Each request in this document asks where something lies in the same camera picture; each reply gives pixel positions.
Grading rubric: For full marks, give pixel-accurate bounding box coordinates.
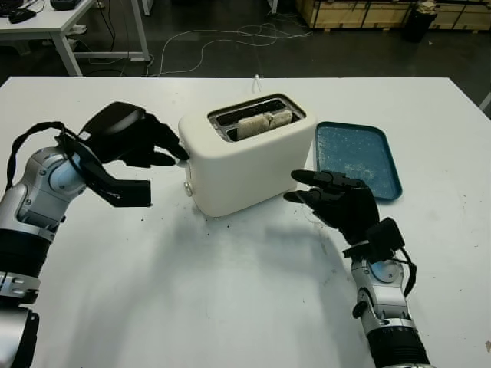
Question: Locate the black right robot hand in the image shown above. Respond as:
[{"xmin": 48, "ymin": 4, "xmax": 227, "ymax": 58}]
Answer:
[{"xmin": 283, "ymin": 169, "xmax": 381, "ymax": 246}]

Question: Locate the white cable on floor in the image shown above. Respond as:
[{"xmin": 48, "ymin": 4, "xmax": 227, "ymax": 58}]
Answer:
[{"xmin": 158, "ymin": 23, "xmax": 314, "ymax": 77}]

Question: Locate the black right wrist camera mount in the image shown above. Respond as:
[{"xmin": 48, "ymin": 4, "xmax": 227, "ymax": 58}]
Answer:
[{"xmin": 366, "ymin": 217, "xmax": 406, "ymax": 264}]

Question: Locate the cream two-slot toaster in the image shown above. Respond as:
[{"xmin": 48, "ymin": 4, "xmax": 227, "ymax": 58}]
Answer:
[{"xmin": 176, "ymin": 93, "xmax": 318, "ymax": 218}]

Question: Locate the wooden shipping crate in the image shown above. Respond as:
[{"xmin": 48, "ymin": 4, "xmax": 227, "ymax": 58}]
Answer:
[{"xmin": 295, "ymin": 0, "xmax": 491, "ymax": 35}]

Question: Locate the black computer mouse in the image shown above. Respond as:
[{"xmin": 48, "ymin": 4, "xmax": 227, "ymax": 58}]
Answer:
[{"xmin": 8, "ymin": 9, "xmax": 38, "ymax": 24}]

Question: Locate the black trash bin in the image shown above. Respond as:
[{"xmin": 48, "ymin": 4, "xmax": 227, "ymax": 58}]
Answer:
[{"xmin": 402, "ymin": 2, "xmax": 438, "ymax": 44}]

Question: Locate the white office desk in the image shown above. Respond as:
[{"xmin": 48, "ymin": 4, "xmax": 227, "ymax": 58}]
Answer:
[{"xmin": 0, "ymin": 0, "xmax": 151, "ymax": 77}]

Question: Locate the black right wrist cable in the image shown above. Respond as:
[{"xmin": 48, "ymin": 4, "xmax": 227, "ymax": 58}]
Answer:
[{"xmin": 394, "ymin": 247, "xmax": 418, "ymax": 298}]

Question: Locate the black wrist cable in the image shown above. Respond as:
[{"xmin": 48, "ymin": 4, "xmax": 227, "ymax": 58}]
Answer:
[
  {"xmin": 394, "ymin": 247, "xmax": 418, "ymax": 298},
  {"xmin": 7, "ymin": 121, "xmax": 67, "ymax": 189}
]

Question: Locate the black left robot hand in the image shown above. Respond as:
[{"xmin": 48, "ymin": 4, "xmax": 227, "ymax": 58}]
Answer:
[{"xmin": 78, "ymin": 101, "xmax": 191, "ymax": 169}]

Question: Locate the black electronic device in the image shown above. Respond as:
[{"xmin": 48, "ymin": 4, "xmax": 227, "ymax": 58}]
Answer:
[{"xmin": 50, "ymin": 0, "xmax": 84, "ymax": 12}]

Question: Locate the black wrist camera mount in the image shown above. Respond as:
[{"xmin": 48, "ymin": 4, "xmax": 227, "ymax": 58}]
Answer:
[
  {"xmin": 366, "ymin": 217, "xmax": 406, "ymax": 264},
  {"xmin": 59, "ymin": 130, "xmax": 154, "ymax": 209}
]

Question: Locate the slice of white bread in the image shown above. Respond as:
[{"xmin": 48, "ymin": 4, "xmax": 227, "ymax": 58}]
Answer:
[{"xmin": 237, "ymin": 110, "xmax": 295, "ymax": 141}]

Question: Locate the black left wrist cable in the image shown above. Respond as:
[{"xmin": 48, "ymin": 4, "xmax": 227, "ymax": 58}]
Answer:
[{"xmin": 7, "ymin": 121, "xmax": 67, "ymax": 189}]

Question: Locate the blue plastic tray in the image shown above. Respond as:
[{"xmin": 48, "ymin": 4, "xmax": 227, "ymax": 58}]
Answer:
[{"xmin": 314, "ymin": 121, "xmax": 403, "ymax": 202}]

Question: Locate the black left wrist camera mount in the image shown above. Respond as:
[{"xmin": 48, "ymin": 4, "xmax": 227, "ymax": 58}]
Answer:
[{"xmin": 59, "ymin": 130, "xmax": 154, "ymax": 209}]

